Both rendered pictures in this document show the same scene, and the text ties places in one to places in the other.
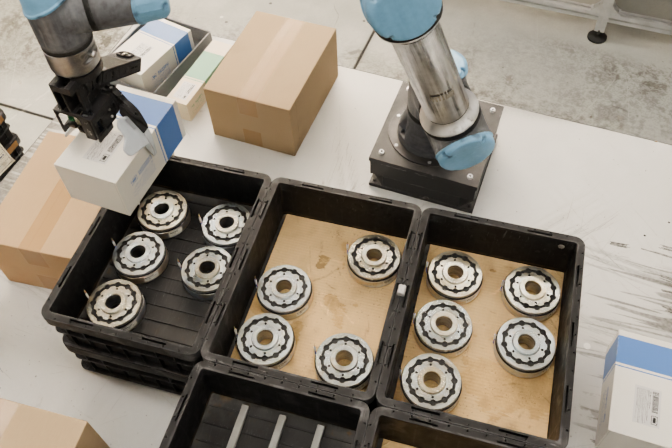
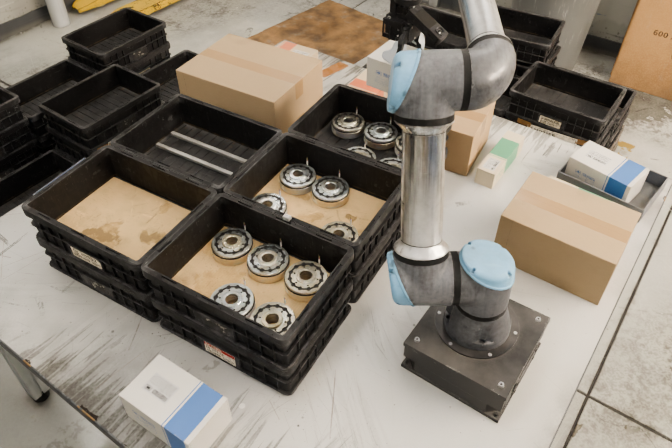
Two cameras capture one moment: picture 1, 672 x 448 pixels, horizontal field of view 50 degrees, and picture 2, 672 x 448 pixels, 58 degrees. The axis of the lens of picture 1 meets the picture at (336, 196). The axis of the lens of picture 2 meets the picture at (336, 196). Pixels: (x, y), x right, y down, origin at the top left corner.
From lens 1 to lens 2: 147 cm
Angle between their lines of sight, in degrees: 64
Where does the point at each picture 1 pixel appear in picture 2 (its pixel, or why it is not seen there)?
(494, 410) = (201, 278)
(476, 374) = (229, 276)
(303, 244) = (369, 210)
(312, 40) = (596, 244)
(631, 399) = (170, 379)
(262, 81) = (538, 204)
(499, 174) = (444, 406)
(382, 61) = not seen: outside the picture
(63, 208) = not seen: hidden behind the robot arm
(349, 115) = (538, 302)
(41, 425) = (279, 89)
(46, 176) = not seen: hidden behind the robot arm
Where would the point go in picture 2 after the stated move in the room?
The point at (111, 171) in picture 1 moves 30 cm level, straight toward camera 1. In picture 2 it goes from (377, 55) to (268, 69)
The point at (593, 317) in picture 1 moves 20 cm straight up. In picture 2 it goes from (264, 423) to (256, 373)
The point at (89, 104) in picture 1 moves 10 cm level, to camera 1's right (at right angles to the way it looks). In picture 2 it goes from (394, 16) to (388, 34)
